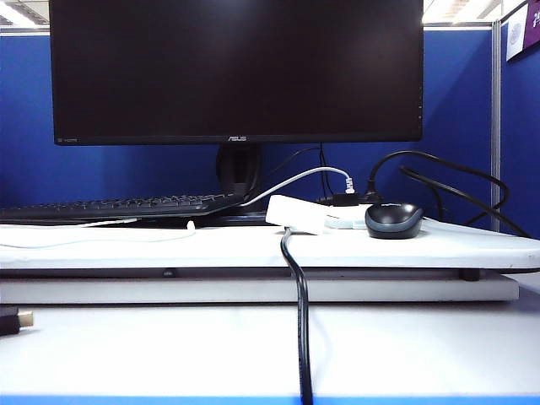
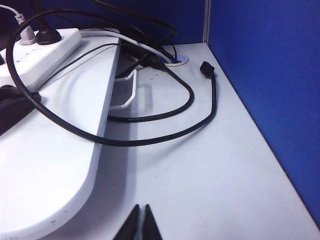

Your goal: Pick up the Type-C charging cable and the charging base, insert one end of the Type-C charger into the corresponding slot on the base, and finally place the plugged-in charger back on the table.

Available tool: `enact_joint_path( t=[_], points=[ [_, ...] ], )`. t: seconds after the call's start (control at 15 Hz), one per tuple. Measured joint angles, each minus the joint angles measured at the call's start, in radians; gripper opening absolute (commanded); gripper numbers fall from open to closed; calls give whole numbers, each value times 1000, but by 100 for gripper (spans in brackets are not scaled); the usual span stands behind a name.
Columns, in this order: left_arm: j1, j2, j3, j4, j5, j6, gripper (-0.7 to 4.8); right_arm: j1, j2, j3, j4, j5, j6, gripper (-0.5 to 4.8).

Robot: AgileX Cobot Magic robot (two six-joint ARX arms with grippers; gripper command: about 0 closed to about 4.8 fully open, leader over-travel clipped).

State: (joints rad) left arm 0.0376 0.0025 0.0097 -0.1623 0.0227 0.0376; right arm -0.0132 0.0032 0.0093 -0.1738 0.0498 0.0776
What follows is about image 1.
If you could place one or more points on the white charging base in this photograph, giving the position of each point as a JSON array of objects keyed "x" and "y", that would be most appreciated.
[{"x": 291, "y": 213}]

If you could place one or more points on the white base board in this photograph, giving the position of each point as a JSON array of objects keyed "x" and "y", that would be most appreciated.
[{"x": 169, "y": 291}]

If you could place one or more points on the black monitor stand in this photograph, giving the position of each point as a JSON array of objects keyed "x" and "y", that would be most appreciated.
[{"x": 238, "y": 169}]

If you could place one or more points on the white power adapter block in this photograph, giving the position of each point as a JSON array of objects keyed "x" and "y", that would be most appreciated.
[{"x": 339, "y": 222}]

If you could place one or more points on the white desk riser board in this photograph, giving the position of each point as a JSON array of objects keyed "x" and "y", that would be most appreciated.
[{"x": 169, "y": 255}]

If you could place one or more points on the black grey computer mouse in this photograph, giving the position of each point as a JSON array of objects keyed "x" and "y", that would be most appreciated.
[{"x": 392, "y": 221}]

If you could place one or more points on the black ASUS monitor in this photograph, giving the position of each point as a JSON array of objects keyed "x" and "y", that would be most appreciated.
[{"x": 236, "y": 71}]

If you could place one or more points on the black keyboard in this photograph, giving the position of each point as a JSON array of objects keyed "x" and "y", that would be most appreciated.
[{"x": 126, "y": 206}]

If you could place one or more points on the black riser foot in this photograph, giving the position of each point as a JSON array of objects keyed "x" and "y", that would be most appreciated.
[{"x": 469, "y": 275}]

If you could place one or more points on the black HDMI plug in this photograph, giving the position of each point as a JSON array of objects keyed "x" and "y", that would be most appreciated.
[{"x": 10, "y": 322}]

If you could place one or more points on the purple white poster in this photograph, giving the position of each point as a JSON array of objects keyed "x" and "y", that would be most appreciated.
[{"x": 523, "y": 34}]

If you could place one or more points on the grey partition post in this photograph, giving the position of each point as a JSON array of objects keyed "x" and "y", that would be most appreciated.
[{"x": 496, "y": 126}]

